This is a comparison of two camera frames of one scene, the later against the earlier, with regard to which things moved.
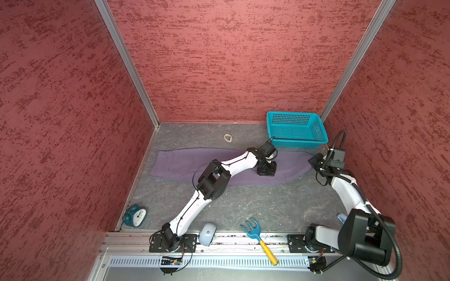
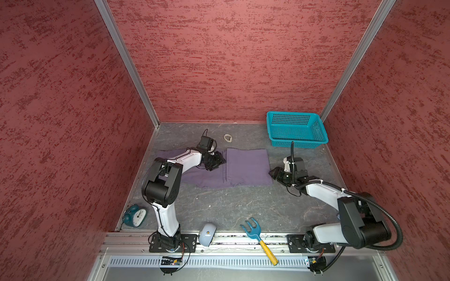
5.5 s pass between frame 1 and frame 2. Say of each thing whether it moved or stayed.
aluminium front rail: stayed
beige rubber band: stayed
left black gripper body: moved
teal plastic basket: stayed
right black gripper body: moved
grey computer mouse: stayed
